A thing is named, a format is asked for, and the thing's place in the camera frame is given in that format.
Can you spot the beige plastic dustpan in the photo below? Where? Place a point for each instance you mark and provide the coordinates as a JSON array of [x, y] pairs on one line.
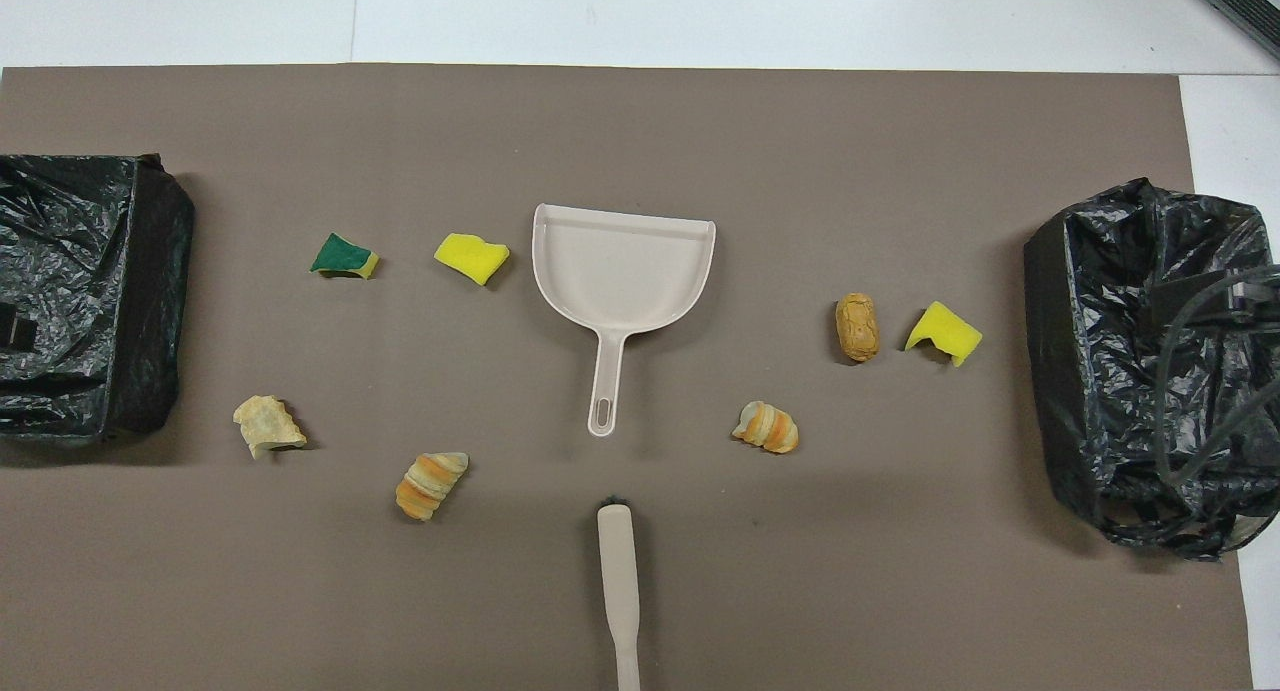
[[620, 271]]

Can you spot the beige hand brush black bristles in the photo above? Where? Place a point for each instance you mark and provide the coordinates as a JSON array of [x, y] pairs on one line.
[[618, 571]]

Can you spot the orange striped croissant toy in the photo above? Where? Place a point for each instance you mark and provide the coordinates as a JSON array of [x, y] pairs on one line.
[[428, 486], [768, 428]]

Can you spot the green and yellow sponge piece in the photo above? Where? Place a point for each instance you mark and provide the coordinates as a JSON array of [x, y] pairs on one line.
[[340, 255]]

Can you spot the pale croissant toy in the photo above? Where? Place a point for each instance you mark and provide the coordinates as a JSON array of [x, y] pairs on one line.
[[262, 421]]

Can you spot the black bag lined bin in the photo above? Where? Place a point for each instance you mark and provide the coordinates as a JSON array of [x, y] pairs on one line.
[[80, 251], [1100, 321]]

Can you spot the brown paper table mat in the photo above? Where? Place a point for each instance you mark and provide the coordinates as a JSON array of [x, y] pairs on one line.
[[640, 131]]

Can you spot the brown peanut shaped bread toy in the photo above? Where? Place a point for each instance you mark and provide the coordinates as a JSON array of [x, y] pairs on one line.
[[857, 326]]

